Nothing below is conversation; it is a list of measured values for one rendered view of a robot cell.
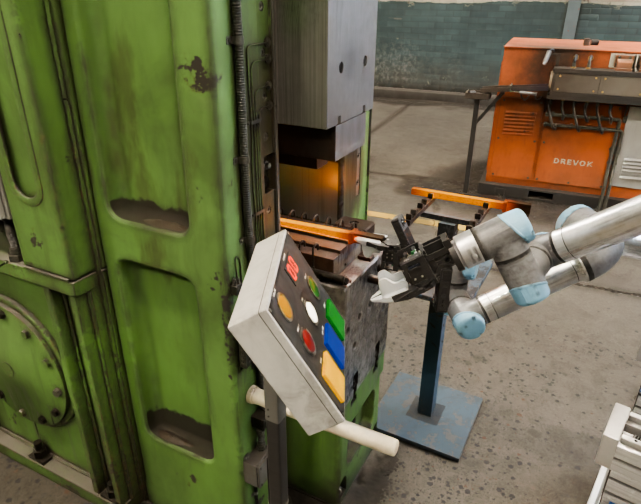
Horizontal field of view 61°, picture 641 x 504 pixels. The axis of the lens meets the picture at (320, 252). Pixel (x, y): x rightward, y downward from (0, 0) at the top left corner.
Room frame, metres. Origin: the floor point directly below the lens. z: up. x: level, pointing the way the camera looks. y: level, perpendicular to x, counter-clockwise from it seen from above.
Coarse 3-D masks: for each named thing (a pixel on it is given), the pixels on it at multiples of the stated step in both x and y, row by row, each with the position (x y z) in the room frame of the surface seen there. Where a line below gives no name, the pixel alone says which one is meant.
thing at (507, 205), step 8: (416, 192) 2.00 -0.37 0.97; (424, 192) 1.99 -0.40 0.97; (432, 192) 1.98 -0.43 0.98; (440, 192) 1.97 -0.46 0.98; (448, 192) 1.97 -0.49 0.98; (456, 200) 1.93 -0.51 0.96; (464, 200) 1.92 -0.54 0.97; (472, 200) 1.91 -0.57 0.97; (480, 200) 1.89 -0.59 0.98; (488, 200) 1.89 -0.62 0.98; (496, 200) 1.89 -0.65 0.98; (512, 200) 1.86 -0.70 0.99; (496, 208) 1.87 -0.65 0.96; (504, 208) 1.84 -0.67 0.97; (512, 208) 1.85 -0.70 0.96; (520, 208) 1.84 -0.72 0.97; (528, 208) 1.82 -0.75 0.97; (528, 216) 1.81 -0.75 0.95
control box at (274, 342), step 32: (256, 256) 1.04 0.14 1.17; (288, 256) 1.02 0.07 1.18; (256, 288) 0.88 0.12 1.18; (288, 288) 0.92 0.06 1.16; (320, 288) 1.09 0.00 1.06; (256, 320) 0.78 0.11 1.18; (288, 320) 0.82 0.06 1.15; (320, 320) 0.97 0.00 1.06; (256, 352) 0.78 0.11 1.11; (288, 352) 0.78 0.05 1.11; (320, 352) 0.86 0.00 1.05; (288, 384) 0.78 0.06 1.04; (320, 384) 0.78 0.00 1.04; (320, 416) 0.77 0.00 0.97
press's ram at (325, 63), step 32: (288, 0) 1.40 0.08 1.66; (320, 0) 1.36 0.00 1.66; (352, 0) 1.47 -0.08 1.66; (288, 32) 1.40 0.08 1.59; (320, 32) 1.36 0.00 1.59; (352, 32) 1.47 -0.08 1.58; (288, 64) 1.40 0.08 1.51; (320, 64) 1.36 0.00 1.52; (352, 64) 1.48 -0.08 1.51; (288, 96) 1.40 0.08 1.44; (320, 96) 1.36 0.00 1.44; (352, 96) 1.48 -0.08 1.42; (320, 128) 1.36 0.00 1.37
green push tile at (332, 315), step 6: (330, 300) 1.08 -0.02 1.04; (330, 306) 1.05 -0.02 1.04; (330, 312) 1.03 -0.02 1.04; (336, 312) 1.06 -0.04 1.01; (330, 318) 1.01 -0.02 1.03; (336, 318) 1.04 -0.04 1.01; (336, 324) 1.02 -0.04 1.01; (342, 324) 1.05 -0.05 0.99; (336, 330) 1.00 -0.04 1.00; (342, 330) 1.03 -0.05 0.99; (342, 336) 1.01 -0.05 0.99
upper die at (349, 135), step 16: (288, 128) 1.46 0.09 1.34; (304, 128) 1.44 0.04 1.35; (336, 128) 1.40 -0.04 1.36; (352, 128) 1.49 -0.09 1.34; (288, 144) 1.46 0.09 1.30; (304, 144) 1.44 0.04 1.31; (320, 144) 1.42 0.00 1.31; (336, 144) 1.40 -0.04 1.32; (352, 144) 1.49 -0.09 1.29; (336, 160) 1.40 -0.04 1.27
